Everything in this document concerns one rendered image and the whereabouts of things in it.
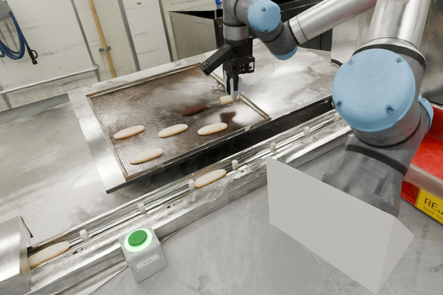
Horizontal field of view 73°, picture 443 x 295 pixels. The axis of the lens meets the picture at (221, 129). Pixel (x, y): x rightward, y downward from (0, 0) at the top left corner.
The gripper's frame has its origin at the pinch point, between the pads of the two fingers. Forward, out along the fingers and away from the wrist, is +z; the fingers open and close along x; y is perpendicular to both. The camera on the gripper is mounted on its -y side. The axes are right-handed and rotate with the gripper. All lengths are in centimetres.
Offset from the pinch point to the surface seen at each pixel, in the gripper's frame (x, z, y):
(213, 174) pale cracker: -26.0, 6.9, -16.6
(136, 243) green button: -43, 0, -40
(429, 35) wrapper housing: -19, -17, 63
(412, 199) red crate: -56, 3, 22
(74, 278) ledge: -41, 7, -53
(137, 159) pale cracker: -13.1, 4.9, -35.0
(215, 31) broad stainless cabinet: 149, 36, 53
